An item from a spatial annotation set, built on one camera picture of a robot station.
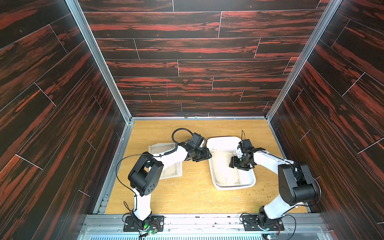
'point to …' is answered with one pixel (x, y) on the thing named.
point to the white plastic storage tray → (224, 177)
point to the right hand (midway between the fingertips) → (237, 165)
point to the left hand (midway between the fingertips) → (211, 157)
